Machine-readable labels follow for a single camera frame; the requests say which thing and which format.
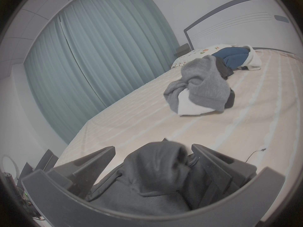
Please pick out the grey knitted garment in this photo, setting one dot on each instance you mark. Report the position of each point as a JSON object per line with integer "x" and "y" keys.
{"x": 208, "y": 89}

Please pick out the grey bedside table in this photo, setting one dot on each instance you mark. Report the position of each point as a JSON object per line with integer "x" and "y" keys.
{"x": 182, "y": 50}

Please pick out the black T-shirt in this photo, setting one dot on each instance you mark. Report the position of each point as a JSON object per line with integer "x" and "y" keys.
{"x": 153, "y": 174}

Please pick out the dark blue garment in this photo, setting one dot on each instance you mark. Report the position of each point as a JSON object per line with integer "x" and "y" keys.
{"x": 233, "y": 55}

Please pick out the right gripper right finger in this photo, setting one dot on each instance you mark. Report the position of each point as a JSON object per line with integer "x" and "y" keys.
{"x": 224, "y": 171}

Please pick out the bed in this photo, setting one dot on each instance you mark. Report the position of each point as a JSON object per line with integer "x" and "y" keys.
{"x": 236, "y": 126}

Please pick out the white garment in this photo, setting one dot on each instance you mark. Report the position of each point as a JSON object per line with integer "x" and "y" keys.
{"x": 189, "y": 106}
{"x": 253, "y": 60}

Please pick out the blue-green curtain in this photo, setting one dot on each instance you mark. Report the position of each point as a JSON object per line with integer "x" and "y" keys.
{"x": 113, "y": 44}
{"x": 59, "y": 79}

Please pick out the white printed pillow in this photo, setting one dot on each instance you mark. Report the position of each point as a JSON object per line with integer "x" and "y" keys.
{"x": 189, "y": 58}

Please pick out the black garment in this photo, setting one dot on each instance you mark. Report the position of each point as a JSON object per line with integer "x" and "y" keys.
{"x": 223, "y": 70}

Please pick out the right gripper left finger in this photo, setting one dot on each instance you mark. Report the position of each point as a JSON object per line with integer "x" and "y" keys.
{"x": 90, "y": 171}

